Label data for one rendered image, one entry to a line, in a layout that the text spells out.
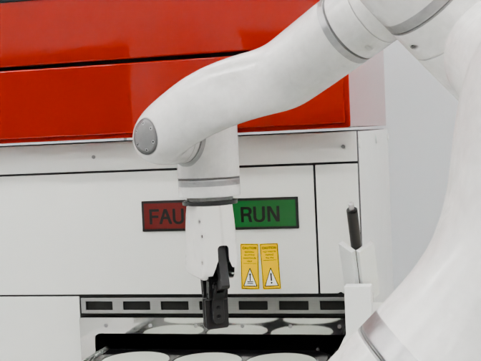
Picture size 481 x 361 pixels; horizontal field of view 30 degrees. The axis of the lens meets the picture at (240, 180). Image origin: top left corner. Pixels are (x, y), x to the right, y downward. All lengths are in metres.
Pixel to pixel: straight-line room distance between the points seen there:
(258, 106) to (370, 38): 0.16
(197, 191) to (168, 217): 0.23
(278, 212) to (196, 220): 0.20
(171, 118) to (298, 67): 0.17
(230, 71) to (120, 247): 0.45
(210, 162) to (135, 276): 0.32
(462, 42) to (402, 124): 2.12
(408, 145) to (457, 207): 2.33
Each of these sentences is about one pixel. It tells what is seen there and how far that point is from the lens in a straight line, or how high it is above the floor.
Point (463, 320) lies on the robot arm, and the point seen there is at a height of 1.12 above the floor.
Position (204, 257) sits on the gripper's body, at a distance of 1.17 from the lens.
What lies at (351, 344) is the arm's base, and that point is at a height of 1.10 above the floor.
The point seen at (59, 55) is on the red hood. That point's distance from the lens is 1.40.
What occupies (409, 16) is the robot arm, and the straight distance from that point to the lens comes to 0.82.
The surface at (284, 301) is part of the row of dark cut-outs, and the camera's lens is 1.37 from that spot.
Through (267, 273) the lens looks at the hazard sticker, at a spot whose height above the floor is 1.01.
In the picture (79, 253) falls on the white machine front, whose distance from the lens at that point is 1.46.
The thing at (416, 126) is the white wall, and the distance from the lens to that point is 2.81.
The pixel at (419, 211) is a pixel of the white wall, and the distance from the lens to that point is 2.82.
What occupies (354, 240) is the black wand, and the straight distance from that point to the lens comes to 0.98.
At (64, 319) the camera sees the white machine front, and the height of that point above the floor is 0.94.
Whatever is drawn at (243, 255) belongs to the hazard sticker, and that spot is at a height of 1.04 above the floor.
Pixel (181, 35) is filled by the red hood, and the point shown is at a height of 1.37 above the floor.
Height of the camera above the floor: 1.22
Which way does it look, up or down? 3 degrees down
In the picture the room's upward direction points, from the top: 3 degrees counter-clockwise
